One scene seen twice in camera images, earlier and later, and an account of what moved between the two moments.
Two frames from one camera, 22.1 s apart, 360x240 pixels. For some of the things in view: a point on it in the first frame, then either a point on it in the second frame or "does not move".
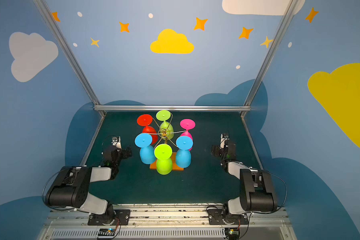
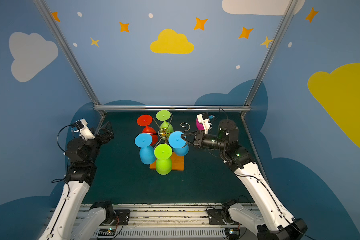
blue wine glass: (183, 156) -> (180, 147)
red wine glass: (145, 120) does not move
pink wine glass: (187, 124) -> (199, 126)
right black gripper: (217, 150) -> (196, 140)
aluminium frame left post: (69, 56) does not move
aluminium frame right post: (288, 13) does not move
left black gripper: (123, 153) -> (102, 134)
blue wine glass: (147, 155) does not move
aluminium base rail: (167, 222) does not move
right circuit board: (233, 233) does not move
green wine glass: (163, 153) does not move
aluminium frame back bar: (172, 107) does not move
